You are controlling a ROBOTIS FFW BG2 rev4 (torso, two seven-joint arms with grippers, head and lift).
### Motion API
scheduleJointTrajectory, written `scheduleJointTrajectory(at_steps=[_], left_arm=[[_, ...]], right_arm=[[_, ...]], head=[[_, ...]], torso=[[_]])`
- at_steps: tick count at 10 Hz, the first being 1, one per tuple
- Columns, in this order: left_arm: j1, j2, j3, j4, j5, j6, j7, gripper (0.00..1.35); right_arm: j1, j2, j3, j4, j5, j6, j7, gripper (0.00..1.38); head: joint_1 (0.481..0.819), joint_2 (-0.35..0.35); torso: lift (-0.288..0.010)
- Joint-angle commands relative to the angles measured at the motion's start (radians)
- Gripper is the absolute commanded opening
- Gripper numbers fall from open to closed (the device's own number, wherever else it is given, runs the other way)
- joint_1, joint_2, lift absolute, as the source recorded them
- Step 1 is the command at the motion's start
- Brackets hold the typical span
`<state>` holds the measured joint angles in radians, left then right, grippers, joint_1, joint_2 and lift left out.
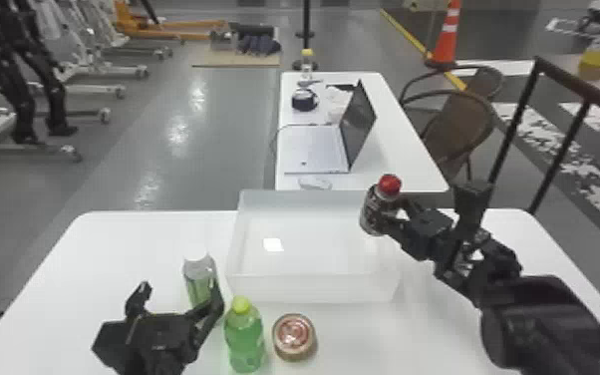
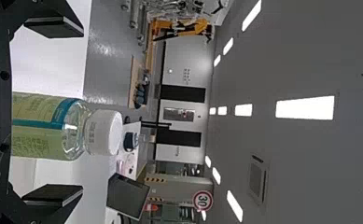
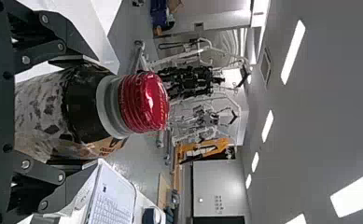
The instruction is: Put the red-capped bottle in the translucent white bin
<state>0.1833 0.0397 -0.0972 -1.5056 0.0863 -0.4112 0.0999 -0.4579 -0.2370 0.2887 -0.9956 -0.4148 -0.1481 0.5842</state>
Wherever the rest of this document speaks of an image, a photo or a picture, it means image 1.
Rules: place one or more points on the black round container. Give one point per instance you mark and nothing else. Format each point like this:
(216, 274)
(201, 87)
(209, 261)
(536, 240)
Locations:
(304, 99)

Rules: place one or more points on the green bottle with silver cap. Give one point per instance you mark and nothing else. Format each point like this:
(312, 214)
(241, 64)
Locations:
(199, 277)

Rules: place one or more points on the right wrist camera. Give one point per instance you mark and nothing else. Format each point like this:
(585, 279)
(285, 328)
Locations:
(471, 201)

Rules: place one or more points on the brown can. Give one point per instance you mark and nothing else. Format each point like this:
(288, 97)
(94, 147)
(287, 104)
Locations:
(294, 337)

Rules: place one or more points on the orange pallet jack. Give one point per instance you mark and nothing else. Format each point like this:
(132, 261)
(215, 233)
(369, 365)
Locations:
(164, 26)

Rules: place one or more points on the green bottle with yellow cap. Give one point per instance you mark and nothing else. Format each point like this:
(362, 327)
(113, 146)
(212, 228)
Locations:
(244, 335)

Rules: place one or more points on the clear box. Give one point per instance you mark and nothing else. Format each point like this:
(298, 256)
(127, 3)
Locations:
(313, 251)

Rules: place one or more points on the white side table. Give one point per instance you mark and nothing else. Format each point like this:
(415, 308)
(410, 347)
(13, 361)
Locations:
(399, 152)

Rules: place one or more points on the brown chair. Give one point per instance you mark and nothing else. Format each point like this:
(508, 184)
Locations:
(459, 125)

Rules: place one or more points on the black post on round foot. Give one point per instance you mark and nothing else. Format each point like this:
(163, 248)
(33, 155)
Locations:
(305, 31)

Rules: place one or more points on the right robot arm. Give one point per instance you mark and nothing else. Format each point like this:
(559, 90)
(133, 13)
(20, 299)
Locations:
(530, 324)

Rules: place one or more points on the silver laptop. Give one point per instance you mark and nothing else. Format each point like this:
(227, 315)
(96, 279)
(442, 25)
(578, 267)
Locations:
(326, 141)

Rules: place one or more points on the yellow container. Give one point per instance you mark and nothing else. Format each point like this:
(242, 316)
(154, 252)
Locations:
(598, 62)

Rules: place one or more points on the orange cone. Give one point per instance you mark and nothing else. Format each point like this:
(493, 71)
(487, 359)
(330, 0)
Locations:
(446, 36)

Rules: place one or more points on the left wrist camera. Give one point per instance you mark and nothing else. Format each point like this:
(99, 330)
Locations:
(109, 343)

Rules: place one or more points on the red capped bottle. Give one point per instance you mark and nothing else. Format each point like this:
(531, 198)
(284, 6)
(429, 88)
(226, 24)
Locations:
(376, 207)

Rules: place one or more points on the white computer mouse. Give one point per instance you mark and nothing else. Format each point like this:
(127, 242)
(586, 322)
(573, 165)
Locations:
(315, 183)

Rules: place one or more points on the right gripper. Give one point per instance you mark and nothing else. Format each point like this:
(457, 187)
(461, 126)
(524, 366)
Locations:
(423, 233)

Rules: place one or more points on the dark side table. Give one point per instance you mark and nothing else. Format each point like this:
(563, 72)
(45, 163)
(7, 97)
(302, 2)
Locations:
(588, 89)

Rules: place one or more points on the clear bottle with yellow cap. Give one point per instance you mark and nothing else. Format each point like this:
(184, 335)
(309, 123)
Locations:
(307, 63)

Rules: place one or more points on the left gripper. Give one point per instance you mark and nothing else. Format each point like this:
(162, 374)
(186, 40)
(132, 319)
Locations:
(161, 340)

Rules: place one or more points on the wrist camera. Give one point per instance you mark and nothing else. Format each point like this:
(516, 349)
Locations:
(109, 343)
(471, 201)

